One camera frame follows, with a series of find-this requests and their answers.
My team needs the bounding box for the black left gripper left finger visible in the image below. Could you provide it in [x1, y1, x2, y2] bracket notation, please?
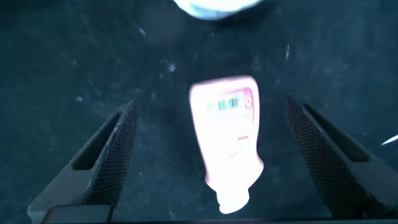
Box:
[27, 99, 139, 223]

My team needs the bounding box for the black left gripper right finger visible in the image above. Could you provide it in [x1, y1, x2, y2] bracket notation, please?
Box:
[285, 95, 398, 218]

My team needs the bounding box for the pink bottle white cap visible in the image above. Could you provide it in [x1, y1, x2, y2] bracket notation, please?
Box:
[188, 74, 265, 215]

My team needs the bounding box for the white plastic bowl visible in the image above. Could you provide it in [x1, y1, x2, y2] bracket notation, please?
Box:
[172, 0, 262, 21]

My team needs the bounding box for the black tablecloth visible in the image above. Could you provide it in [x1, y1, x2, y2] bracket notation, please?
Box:
[0, 0, 398, 224]

